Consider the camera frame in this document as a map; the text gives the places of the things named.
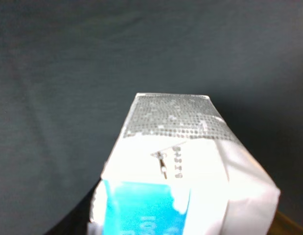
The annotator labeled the white blue milk carton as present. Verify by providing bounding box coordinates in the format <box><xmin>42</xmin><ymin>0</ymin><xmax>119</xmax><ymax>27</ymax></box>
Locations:
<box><xmin>87</xmin><ymin>93</ymin><xmax>280</xmax><ymax>235</ymax></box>

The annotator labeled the black tablecloth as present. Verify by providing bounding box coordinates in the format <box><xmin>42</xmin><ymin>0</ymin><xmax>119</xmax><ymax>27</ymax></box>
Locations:
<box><xmin>0</xmin><ymin>0</ymin><xmax>303</xmax><ymax>235</ymax></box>

